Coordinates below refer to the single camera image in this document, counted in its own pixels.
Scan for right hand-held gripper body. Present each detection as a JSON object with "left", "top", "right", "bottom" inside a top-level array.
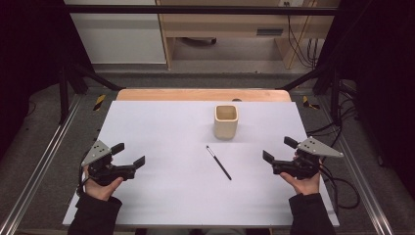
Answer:
[{"left": 271, "top": 136, "right": 345, "bottom": 180}]

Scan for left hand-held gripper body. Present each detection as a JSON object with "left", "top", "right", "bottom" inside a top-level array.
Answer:
[{"left": 80, "top": 140, "right": 136, "bottom": 187}]

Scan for person's right hand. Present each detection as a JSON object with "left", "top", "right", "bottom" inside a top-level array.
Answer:
[{"left": 279, "top": 156, "right": 324, "bottom": 197}]

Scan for person's left hand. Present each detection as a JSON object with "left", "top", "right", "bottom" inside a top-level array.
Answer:
[{"left": 82, "top": 165, "right": 125, "bottom": 202}]

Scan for yellow black tape marker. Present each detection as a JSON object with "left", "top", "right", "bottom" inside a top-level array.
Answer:
[
  {"left": 93, "top": 94, "right": 108, "bottom": 112},
  {"left": 301, "top": 95, "right": 321, "bottom": 111}
]

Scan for thin black pen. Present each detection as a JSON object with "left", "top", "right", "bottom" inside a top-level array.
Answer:
[{"left": 205, "top": 145, "right": 233, "bottom": 181}]

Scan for beige square cup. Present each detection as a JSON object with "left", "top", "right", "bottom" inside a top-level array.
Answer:
[{"left": 213, "top": 104, "right": 240, "bottom": 141}]

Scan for wooden table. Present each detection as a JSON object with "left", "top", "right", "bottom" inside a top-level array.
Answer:
[{"left": 115, "top": 88, "right": 293, "bottom": 103}]

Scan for black curtain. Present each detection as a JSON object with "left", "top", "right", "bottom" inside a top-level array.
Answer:
[
  {"left": 314, "top": 0, "right": 415, "bottom": 200},
  {"left": 0, "top": 0, "right": 96, "bottom": 163}
]

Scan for white cabinet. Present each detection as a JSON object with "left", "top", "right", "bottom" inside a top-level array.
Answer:
[{"left": 64, "top": 0, "right": 167, "bottom": 66}]

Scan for grey socket strip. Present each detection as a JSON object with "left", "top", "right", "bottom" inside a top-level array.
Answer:
[{"left": 255, "top": 27, "right": 285, "bottom": 37}]

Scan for light wooden desk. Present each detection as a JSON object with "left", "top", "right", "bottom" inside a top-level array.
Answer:
[{"left": 156, "top": 0, "right": 341, "bottom": 71}]

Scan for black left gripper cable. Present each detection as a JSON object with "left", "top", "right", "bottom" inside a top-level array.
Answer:
[{"left": 75, "top": 165, "right": 91, "bottom": 198}]

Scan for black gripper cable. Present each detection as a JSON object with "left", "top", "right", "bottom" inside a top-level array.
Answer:
[
  {"left": 318, "top": 162, "right": 361, "bottom": 211},
  {"left": 75, "top": 165, "right": 91, "bottom": 198}
]

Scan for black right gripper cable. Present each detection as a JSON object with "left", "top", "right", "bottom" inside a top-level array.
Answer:
[{"left": 318, "top": 162, "right": 361, "bottom": 211}]

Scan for black floor cables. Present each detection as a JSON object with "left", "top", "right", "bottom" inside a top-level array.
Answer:
[{"left": 305, "top": 79, "right": 360, "bottom": 150}]

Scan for aluminium floor rail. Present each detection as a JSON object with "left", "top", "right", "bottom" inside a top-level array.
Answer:
[
  {"left": 0, "top": 93, "right": 83, "bottom": 235},
  {"left": 316, "top": 96, "right": 395, "bottom": 235}
]

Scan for black frame stand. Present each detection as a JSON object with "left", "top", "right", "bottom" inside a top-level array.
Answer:
[
  {"left": 58, "top": 63, "right": 126, "bottom": 125},
  {"left": 279, "top": 63, "right": 343, "bottom": 125}
]

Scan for black hanging cables bundle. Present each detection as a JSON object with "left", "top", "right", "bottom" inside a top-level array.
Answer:
[{"left": 282, "top": 1, "right": 321, "bottom": 71}]

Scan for yellow cable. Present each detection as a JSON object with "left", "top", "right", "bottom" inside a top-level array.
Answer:
[{"left": 286, "top": 0, "right": 319, "bottom": 71}]

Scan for black horizontal frame bar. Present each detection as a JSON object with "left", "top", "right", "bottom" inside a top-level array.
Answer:
[{"left": 63, "top": 4, "right": 341, "bottom": 17}]

